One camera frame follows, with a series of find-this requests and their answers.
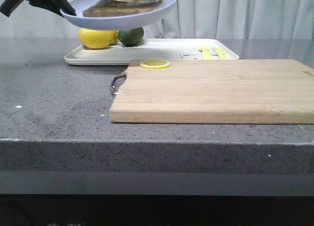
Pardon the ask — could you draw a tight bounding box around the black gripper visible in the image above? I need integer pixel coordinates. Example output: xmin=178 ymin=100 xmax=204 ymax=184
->
xmin=0 ymin=0 xmax=76 ymax=17

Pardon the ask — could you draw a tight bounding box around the light blue plate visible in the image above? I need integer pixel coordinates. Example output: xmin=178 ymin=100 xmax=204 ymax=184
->
xmin=60 ymin=0 xmax=177 ymax=30

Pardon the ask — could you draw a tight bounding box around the white bear tray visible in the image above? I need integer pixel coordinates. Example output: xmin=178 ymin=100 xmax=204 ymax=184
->
xmin=64 ymin=39 xmax=239 ymax=65

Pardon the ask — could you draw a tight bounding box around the front yellow lemon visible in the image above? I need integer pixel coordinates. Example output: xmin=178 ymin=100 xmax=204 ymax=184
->
xmin=78 ymin=28 xmax=110 ymax=49

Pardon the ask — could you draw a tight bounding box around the yellow lemon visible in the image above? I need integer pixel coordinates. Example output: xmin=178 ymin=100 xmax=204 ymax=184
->
xmin=78 ymin=28 xmax=110 ymax=49
xmin=108 ymin=31 xmax=118 ymax=45

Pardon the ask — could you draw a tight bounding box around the rear yellow lemon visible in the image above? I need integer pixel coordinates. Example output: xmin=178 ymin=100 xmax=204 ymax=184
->
xmin=108 ymin=31 xmax=118 ymax=45

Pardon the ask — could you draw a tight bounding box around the green lime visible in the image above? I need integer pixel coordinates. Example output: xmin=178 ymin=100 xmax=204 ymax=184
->
xmin=118 ymin=27 xmax=144 ymax=47

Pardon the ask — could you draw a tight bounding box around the lemon slice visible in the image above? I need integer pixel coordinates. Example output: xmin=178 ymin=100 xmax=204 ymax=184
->
xmin=139 ymin=59 xmax=171 ymax=69

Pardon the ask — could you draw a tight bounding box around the left yellow utensil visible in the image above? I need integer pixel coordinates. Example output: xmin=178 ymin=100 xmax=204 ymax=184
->
xmin=198 ymin=45 xmax=213 ymax=60

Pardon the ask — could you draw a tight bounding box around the yellow utensil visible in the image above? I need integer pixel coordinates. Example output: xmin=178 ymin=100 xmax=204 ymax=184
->
xmin=198 ymin=45 xmax=213 ymax=60
xmin=212 ymin=47 xmax=228 ymax=59

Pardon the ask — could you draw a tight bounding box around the right yellow utensil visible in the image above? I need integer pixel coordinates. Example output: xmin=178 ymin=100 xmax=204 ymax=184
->
xmin=212 ymin=47 xmax=228 ymax=59

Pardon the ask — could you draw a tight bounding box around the wooden cutting board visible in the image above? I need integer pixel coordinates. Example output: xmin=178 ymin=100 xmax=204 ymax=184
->
xmin=110 ymin=59 xmax=314 ymax=124

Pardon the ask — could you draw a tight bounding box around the metal cutting board handle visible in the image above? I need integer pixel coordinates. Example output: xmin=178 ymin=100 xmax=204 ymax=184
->
xmin=110 ymin=70 xmax=127 ymax=96

